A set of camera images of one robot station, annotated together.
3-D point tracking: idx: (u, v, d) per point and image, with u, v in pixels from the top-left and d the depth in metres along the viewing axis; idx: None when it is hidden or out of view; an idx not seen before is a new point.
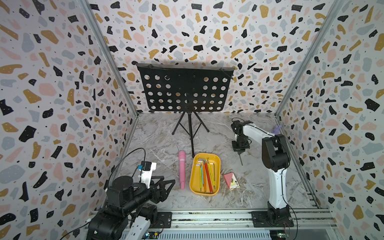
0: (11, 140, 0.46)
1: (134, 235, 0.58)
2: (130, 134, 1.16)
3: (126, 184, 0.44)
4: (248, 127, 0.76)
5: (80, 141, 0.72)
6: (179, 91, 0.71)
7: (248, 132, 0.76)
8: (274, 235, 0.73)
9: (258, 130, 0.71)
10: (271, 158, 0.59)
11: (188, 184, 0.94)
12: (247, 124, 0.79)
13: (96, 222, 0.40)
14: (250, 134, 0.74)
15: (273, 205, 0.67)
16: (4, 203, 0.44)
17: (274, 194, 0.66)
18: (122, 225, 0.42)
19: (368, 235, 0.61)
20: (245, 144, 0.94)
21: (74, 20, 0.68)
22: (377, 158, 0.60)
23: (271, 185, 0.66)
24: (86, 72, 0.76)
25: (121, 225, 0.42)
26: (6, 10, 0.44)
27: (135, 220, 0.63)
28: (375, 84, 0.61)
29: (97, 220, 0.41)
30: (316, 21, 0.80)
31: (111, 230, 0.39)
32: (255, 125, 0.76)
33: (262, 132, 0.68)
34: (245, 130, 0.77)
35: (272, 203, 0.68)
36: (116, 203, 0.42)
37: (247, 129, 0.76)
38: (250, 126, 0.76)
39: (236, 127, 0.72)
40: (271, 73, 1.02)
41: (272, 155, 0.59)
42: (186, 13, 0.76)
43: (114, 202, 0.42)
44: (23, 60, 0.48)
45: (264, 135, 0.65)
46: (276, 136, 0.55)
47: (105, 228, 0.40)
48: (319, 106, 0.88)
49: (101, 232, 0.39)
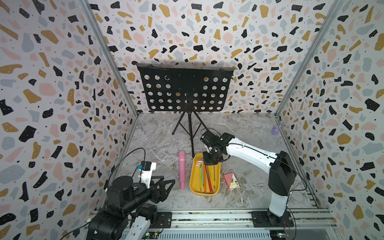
0: (12, 140, 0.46)
1: (134, 235, 0.59)
2: (130, 134, 1.16)
3: (126, 183, 0.44)
4: (236, 148, 0.58)
5: (80, 141, 0.72)
6: (179, 91, 0.71)
7: (237, 154, 0.59)
8: (274, 235, 0.73)
9: (254, 153, 0.54)
10: (285, 186, 0.47)
11: (187, 184, 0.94)
12: (233, 143, 0.60)
13: (96, 222, 0.40)
14: (241, 155, 0.57)
15: (276, 215, 0.64)
16: (4, 203, 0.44)
17: (279, 206, 0.60)
18: (122, 225, 0.42)
19: (368, 235, 0.61)
20: (219, 158, 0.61)
21: (74, 20, 0.68)
22: (377, 158, 0.60)
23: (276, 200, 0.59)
24: (86, 72, 0.76)
25: (122, 224, 0.42)
26: (6, 10, 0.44)
27: (135, 220, 0.63)
28: (375, 84, 0.61)
29: (97, 220, 0.41)
30: (316, 21, 0.80)
31: (111, 230, 0.39)
32: (243, 144, 0.59)
33: (260, 155, 0.53)
34: (232, 151, 0.59)
35: (274, 210, 0.64)
36: (116, 203, 0.42)
37: (235, 150, 0.58)
38: (240, 147, 0.58)
39: (216, 145, 0.64)
40: (271, 73, 1.02)
41: (285, 182, 0.48)
42: (186, 13, 0.76)
43: (114, 202, 0.42)
44: (23, 60, 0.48)
45: (268, 161, 0.50)
46: (280, 156, 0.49)
47: (105, 228, 0.40)
48: (319, 106, 0.88)
49: (102, 231, 0.39)
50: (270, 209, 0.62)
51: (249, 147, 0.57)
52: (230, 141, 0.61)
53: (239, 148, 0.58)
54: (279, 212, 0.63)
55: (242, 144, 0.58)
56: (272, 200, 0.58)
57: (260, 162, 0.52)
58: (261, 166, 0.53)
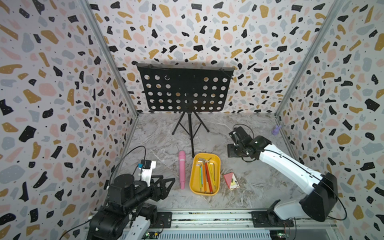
0: (12, 140, 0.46)
1: (134, 235, 0.58)
2: (130, 134, 1.16)
3: (128, 180, 0.45)
4: (272, 156, 0.52)
5: (80, 141, 0.72)
6: (179, 91, 0.71)
7: (272, 162, 0.52)
8: (274, 235, 0.73)
9: (294, 168, 0.48)
10: (324, 213, 0.42)
11: (188, 184, 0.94)
12: (271, 150, 0.54)
13: (97, 219, 0.41)
14: (276, 166, 0.51)
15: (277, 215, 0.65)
16: (4, 203, 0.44)
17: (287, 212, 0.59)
18: (123, 223, 0.42)
19: (369, 235, 0.61)
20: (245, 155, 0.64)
21: (74, 20, 0.68)
22: (377, 158, 0.60)
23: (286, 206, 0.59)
24: (86, 72, 0.76)
25: (123, 223, 0.42)
26: (6, 10, 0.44)
27: (136, 220, 0.63)
28: (375, 84, 0.61)
29: (98, 217, 0.41)
30: (316, 21, 0.80)
31: (112, 228, 0.39)
32: (282, 154, 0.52)
33: (302, 172, 0.46)
34: (267, 159, 0.53)
35: (278, 212, 0.64)
36: (118, 201, 0.42)
37: (271, 158, 0.52)
38: (278, 157, 0.51)
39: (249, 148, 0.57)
40: (271, 73, 1.02)
41: (326, 208, 0.42)
42: (186, 13, 0.76)
43: (116, 199, 0.42)
44: (23, 60, 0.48)
45: (310, 181, 0.44)
46: (325, 178, 0.44)
47: (106, 225, 0.40)
48: (319, 106, 0.88)
49: (103, 228, 0.40)
50: (273, 209, 0.67)
51: (288, 159, 0.51)
52: (266, 147, 0.55)
53: (276, 157, 0.51)
54: (284, 215, 0.61)
55: (281, 155, 0.52)
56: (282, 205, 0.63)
57: (300, 179, 0.46)
58: (300, 183, 0.46)
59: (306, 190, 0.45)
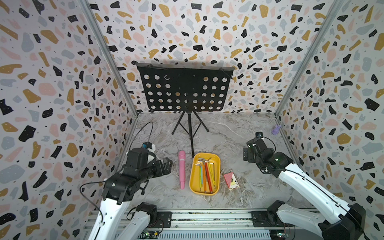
0: (12, 140, 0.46)
1: (135, 225, 0.58)
2: (130, 134, 1.16)
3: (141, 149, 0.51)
4: (294, 179, 0.49)
5: (80, 141, 0.72)
6: (179, 91, 0.71)
7: (294, 184, 0.50)
8: (274, 235, 0.73)
9: (319, 194, 0.45)
10: None
11: (187, 184, 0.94)
12: (293, 172, 0.51)
13: (113, 180, 0.44)
14: (297, 187, 0.49)
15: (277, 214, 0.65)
16: (4, 203, 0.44)
17: (293, 221, 0.58)
18: (136, 187, 0.46)
19: (369, 235, 0.61)
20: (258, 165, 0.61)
21: (74, 20, 0.68)
22: (377, 158, 0.60)
23: (296, 217, 0.57)
24: (86, 72, 0.76)
25: (136, 187, 0.46)
26: (6, 10, 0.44)
27: (138, 213, 0.64)
28: (375, 84, 0.61)
29: (113, 179, 0.45)
30: (316, 21, 0.80)
31: (126, 187, 0.43)
32: (305, 177, 0.49)
33: (327, 200, 0.44)
34: (288, 179, 0.51)
35: (281, 216, 0.63)
36: (134, 166, 0.48)
37: (293, 180, 0.49)
38: (301, 180, 0.48)
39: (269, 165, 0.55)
40: (271, 73, 1.02)
41: None
42: (186, 13, 0.76)
43: (132, 165, 0.48)
44: (23, 60, 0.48)
45: (336, 211, 0.41)
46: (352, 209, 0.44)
47: (122, 185, 0.43)
48: (319, 106, 0.88)
49: (119, 187, 0.43)
50: (275, 210, 0.67)
51: (311, 182, 0.48)
52: (289, 168, 0.52)
53: (299, 180, 0.49)
54: (286, 219, 0.62)
55: (304, 177, 0.49)
56: (292, 214, 0.59)
57: (324, 206, 0.43)
58: (323, 210, 0.44)
59: (331, 218, 0.42)
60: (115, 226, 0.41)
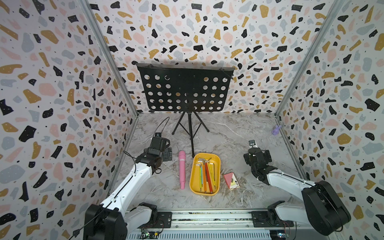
0: (12, 140, 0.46)
1: (139, 211, 0.60)
2: (130, 134, 1.16)
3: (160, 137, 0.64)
4: (274, 175, 0.62)
5: (80, 141, 0.72)
6: (179, 91, 0.71)
7: (277, 181, 0.60)
8: (274, 235, 0.73)
9: (291, 180, 0.55)
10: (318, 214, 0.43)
11: (187, 184, 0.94)
12: (273, 171, 0.65)
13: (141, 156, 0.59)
14: (280, 183, 0.59)
15: (276, 213, 0.66)
16: (4, 203, 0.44)
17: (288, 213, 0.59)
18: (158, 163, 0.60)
19: (369, 235, 0.61)
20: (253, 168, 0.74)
21: (74, 20, 0.68)
22: (377, 158, 0.60)
23: (290, 209, 0.59)
24: (86, 72, 0.76)
25: (158, 162, 0.60)
26: (6, 10, 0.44)
27: (140, 206, 0.66)
28: (375, 84, 0.61)
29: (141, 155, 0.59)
30: (316, 21, 0.80)
31: (150, 162, 0.57)
32: (283, 173, 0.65)
33: (297, 181, 0.54)
34: (272, 178, 0.62)
35: (278, 210, 0.64)
36: (157, 148, 0.63)
37: (274, 177, 0.61)
38: (278, 175, 0.61)
39: (259, 176, 0.67)
40: (271, 73, 1.02)
41: (319, 209, 0.43)
42: (186, 13, 0.76)
43: (154, 147, 0.63)
44: (23, 60, 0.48)
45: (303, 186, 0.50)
46: (318, 185, 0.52)
47: (146, 160, 0.57)
48: (319, 106, 0.88)
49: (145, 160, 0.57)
50: (274, 206, 0.68)
51: (288, 176, 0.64)
52: (272, 170, 0.66)
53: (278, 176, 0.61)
54: (284, 216, 0.62)
55: (282, 174, 0.61)
56: (286, 207, 0.62)
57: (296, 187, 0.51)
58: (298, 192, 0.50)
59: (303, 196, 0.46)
60: (139, 184, 0.51)
